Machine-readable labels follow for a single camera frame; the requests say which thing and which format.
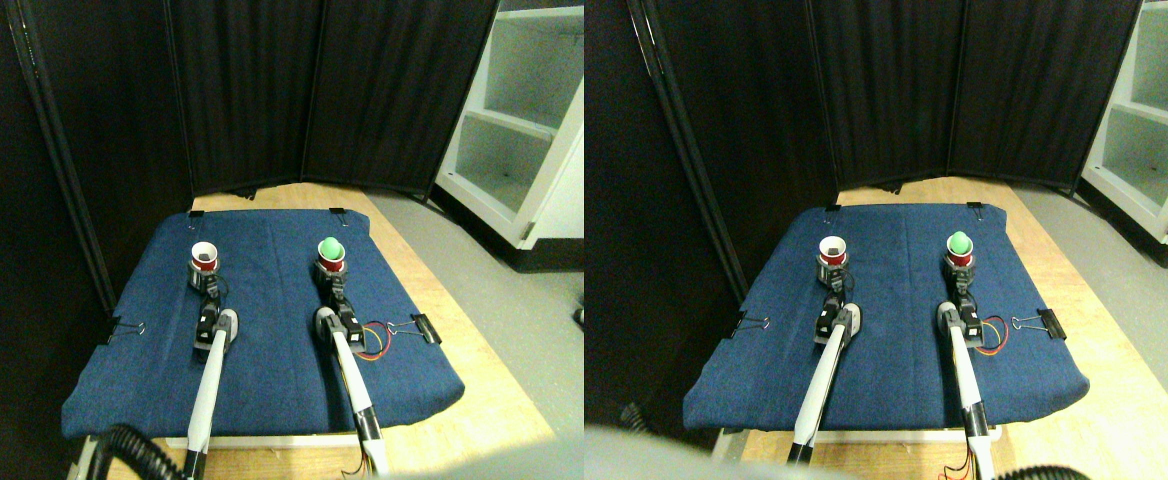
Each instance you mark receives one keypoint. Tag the red cup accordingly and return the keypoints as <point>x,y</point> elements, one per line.
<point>960,262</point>
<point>833,260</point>
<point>204,263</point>
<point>332,267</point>

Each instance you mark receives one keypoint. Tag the green ball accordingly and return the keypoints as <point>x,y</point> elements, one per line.
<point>960,241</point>
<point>331,248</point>

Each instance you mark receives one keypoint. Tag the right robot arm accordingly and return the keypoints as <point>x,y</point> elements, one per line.
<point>966,385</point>
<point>349,380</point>

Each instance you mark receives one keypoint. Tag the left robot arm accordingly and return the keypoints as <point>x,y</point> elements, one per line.
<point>822,390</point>
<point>206,390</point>

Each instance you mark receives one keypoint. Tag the dark blue cloth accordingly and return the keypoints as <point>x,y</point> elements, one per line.
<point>894,370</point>
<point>274,360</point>

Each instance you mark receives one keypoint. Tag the curtain stand pole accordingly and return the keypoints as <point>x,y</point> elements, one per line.
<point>60,150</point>
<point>690,150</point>

